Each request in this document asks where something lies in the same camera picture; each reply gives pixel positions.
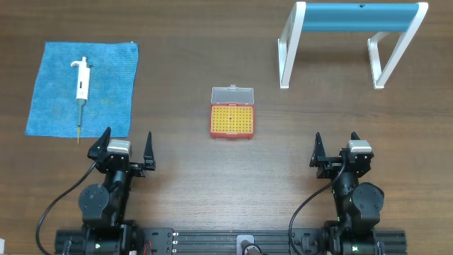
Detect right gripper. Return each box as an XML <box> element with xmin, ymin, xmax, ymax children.
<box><xmin>309</xmin><ymin>131</ymin><xmax>374</xmax><ymax>179</ymax></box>

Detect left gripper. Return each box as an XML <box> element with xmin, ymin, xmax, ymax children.
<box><xmin>87</xmin><ymin>126</ymin><xmax>156</xmax><ymax>179</ymax></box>

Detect blue cloth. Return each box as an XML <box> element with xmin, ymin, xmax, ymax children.
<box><xmin>24</xmin><ymin>41</ymin><xmax>139</xmax><ymax>139</ymax></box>

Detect white pipette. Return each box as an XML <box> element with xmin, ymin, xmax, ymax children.
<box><xmin>69</xmin><ymin>56</ymin><xmax>93</xmax><ymax>145</ymax></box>

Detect red and yellow tip box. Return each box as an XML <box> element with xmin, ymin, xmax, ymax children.
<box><xmin>209</xmin><ymin>84</ymin><xmax>256</xmax><ymax>140</ymax></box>

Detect white and blue stand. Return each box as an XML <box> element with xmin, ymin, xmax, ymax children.
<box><xmin>277</xmin><ymin>1</ymin><xmax>429</xmax><ymax>90</ymax></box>

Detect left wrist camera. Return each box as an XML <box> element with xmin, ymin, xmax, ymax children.
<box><xmin>105</xmin><ymin>139</ymin><xmax>132</xmax><ymax>157</ymax></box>

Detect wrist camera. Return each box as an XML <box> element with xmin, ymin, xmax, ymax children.
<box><xmin>347</xmin><ymin>140</ymin><xmax>373</xmax><ymax>154</ymax></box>
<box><xmin>105</xmin><ymin>139</ymin><xmax>132</xmax><ymax>157</ymax></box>

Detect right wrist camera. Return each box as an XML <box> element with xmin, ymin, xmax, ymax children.
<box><xmin>347</xmin><ymin>140</ymin><xmax>373</xmax><ymax>154</ymax></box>

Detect black cable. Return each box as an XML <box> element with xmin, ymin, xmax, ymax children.
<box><xmin>35</xmin><ymin>159</ymin><xmax>100</xmax><ymax>255</ymax></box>
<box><xmin>288</xmin><ymin>155</ymin><xmax>348</xmax><ymax>255</ymax></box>

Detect mounting rail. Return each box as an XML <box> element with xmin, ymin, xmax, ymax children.
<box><xmin>55</xmin><ymin>228</ymin><xmax>408</xmax><ymax>255</ymax></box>

